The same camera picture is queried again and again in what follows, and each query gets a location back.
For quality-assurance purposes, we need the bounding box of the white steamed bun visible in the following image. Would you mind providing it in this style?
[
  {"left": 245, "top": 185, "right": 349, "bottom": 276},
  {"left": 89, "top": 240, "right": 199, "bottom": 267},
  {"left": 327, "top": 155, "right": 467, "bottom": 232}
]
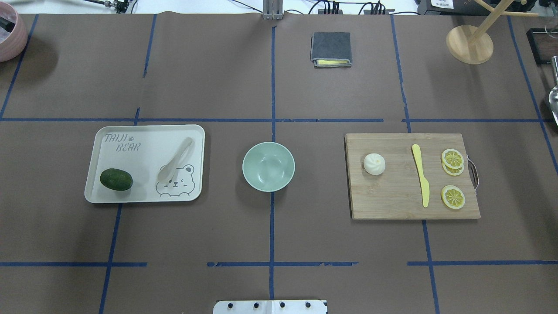
[{"left": 363, "top": 153, "right": 386, "bottom": 175}]

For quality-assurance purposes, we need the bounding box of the translucent white plastic spoon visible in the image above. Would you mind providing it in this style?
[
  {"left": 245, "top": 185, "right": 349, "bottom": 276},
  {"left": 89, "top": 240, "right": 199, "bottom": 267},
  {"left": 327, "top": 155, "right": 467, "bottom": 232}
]
[{"left": 157, "top": 137, "right": 193, "bottom": 183}]

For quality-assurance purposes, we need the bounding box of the mint green bowl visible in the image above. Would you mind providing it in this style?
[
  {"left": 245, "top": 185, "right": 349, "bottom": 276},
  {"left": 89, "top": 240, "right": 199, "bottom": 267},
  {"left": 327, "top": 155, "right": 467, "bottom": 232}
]
[{"left": 242, "top": 142, "right": 296, "bottom": 192}]

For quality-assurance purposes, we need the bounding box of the pink bowl of ice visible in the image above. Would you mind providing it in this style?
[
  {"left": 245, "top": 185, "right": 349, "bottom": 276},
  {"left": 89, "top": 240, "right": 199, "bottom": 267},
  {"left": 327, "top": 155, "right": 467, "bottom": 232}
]
[{"left": 0, "top": 2, "right": 28, "bottom": 62}]

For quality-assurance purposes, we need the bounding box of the folded grey yellow cloth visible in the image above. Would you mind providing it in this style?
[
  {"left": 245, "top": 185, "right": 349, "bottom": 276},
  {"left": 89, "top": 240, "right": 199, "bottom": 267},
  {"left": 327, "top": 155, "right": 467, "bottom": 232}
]
[{"left": 310, "top": 32, "right": 353, "bottom": 68}]

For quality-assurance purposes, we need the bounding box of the bamboo cutting board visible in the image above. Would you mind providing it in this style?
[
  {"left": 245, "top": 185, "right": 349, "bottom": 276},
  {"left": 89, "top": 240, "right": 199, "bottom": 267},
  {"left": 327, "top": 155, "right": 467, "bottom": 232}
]
[{"left": 345, "top": 133, "right": 481, "bottom": 219}]

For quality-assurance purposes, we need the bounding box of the white bear serving tray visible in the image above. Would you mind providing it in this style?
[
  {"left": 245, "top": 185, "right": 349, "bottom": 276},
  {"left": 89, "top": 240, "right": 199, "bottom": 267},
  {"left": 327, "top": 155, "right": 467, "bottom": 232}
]
[{"left": 84, "top": 124, "right": 205, "bottom": 203}]

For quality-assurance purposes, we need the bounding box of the yellow plastic knife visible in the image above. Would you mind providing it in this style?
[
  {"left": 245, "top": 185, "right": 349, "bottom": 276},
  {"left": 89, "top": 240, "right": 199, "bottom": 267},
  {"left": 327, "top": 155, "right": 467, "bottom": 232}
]
[{"left": 411, "top": 143, "right": 430, "bottom": 208}]

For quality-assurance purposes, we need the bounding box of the green avocado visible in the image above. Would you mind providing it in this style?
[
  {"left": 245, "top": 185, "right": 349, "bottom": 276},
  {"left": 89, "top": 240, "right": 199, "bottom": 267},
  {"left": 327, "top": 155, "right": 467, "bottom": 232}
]
[{"left": 99, "top": 168, "right": 133, "bottom": 191}]

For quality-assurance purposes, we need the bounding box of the upper lemon slice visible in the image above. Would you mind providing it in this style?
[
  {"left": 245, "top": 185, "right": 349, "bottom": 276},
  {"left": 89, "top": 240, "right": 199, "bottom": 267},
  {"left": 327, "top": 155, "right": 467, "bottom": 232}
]
[{"left": 441, "top": 149, "right": 464, "bottom": 170}]

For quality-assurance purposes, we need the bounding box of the lemon slice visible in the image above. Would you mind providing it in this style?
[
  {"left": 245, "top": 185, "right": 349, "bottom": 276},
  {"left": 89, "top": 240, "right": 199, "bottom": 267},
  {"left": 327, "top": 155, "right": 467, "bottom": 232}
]
[
  {"left": 442, "top": 164, "right": 464, "bottom": 176},
  {"left": 440, "top": 185, "right": 466, "bottom": 209},
  {"left": 441, "top": 149, "right": 464, "bottom": 170}
]

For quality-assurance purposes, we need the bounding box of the middle lemon slice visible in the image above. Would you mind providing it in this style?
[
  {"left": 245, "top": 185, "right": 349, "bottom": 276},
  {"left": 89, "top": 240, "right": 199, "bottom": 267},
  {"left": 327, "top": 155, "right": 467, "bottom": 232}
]
[{"left": 442, "top": 164, "right": 464, "bottom": 176}]

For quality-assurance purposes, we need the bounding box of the lower lemon slice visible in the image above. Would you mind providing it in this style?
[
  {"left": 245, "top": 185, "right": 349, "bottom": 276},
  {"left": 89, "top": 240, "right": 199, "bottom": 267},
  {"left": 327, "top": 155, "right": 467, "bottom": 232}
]
[{"left": 440, "top": 185, "right": 466, "bottom": 209}]

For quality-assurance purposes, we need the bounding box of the wooden mug tree stand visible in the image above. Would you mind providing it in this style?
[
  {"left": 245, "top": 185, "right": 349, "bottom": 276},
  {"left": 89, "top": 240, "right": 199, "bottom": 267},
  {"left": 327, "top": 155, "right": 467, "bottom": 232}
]
[{"left": 445, "top": 0, "right": 539, "bottom": 65}]

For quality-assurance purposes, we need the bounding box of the metal scoop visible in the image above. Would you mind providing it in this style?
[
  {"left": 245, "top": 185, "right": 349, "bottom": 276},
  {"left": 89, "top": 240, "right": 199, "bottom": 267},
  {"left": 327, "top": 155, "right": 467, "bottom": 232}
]
[{"left": 548, "top": 56, "right": 558, "bottom": 125}]

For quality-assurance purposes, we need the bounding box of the dark wooden tray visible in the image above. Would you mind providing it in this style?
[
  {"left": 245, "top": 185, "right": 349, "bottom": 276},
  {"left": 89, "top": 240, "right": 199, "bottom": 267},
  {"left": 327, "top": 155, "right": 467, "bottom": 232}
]
[{"left": 526, "top": 28, "right": 558, "bottom": 65}]

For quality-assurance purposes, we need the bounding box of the aluminium frame post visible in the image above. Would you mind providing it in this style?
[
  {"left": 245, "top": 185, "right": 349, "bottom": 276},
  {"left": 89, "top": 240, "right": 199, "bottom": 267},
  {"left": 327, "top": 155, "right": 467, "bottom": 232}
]
[{"left": 262, "top": 0, "right": 284, "bottom": 20}]

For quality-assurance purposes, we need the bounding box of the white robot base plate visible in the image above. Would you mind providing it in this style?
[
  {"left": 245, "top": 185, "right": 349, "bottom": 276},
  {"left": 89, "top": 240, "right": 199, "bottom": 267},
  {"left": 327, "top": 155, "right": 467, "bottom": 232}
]
[{"left": 213, "top": 300, "right": 328, "bottom": 314}]

